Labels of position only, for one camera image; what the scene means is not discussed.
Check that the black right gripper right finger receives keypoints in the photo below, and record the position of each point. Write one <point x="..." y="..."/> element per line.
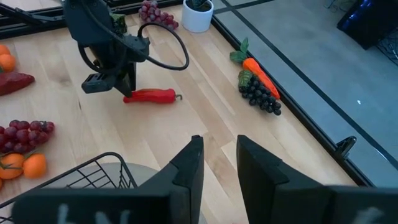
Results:
<point x="295" y="205"/>

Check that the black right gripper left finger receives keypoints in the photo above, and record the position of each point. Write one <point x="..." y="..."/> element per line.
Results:
<point x="140" y="208"/>

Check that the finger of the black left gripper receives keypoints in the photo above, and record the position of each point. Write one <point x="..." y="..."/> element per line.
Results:
<point x="123" y="85"/>
<point x="133" y="76"/>

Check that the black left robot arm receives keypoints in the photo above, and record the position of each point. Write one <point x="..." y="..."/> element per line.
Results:
<point x="87" y="21"/>

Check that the orange mandarin cluster with leaves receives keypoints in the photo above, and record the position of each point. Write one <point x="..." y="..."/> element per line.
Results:
<point x="34" y="166"/>
<point x="7" y="62"/>

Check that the green plant in white pot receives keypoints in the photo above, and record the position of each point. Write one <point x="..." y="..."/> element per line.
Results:
<point x="197" y="20"/>

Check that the red grape bunch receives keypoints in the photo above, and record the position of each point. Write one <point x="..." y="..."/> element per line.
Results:
<point x="21" y="135"/>
<point x="155" y="14"/>

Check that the orange carrot with green leaves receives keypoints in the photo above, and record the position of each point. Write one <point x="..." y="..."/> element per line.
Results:
<point x="258" y="73"/>

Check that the black floor case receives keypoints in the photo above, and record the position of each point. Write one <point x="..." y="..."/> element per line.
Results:
<point x="367" y="25"/>

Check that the black edge clamp bracket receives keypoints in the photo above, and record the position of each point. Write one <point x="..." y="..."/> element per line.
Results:
<point x="345" y="146"/>

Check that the red chili pepper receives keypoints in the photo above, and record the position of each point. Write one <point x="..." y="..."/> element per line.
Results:
<point x="149" y="96"/>

